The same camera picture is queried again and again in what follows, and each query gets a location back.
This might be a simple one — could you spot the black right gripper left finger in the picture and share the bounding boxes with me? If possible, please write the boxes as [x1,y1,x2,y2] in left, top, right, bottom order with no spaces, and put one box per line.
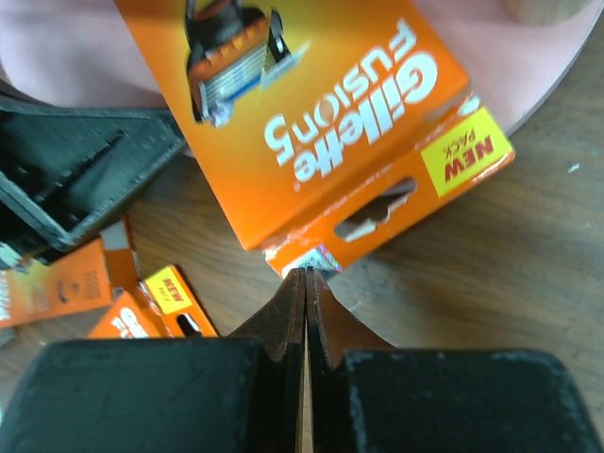
[1,269,305,452]

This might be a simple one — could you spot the orange Gillette razor box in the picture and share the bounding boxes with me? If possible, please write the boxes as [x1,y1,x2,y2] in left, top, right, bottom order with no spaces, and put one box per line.
[1,218,139,327]
[117,1,514,275]
[88,265,219,340]

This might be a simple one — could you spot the pink three-tier wooden shelf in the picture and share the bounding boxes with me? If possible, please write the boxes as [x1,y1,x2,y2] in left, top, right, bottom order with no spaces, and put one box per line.
[0,0,604,138]

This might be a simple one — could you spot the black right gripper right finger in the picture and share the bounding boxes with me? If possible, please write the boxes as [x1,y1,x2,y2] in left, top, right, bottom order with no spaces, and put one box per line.
[306,269,603,452]

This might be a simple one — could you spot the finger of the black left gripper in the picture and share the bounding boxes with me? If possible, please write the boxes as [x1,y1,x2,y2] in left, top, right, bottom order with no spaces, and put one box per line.
[1,92,185,264]

